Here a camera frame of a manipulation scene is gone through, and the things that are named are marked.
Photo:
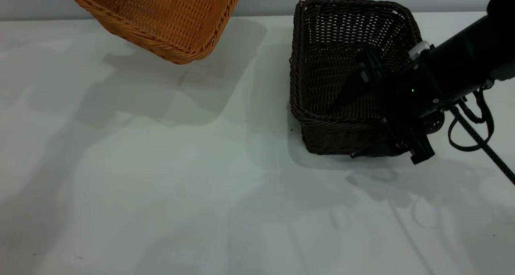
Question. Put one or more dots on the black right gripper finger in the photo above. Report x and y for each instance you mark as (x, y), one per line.
(360, 92)
(386, 149)

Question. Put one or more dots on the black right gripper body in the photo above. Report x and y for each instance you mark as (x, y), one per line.
(406, 94)

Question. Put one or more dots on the dark brown wicker basket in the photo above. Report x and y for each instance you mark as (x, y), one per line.
(326, 66)

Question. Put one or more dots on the light brown wicker basket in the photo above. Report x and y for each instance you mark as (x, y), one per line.
(169, 21)

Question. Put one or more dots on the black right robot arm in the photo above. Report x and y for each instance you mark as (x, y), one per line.
(470, 54)

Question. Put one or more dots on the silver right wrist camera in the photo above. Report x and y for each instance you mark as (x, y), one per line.
(418, 50)

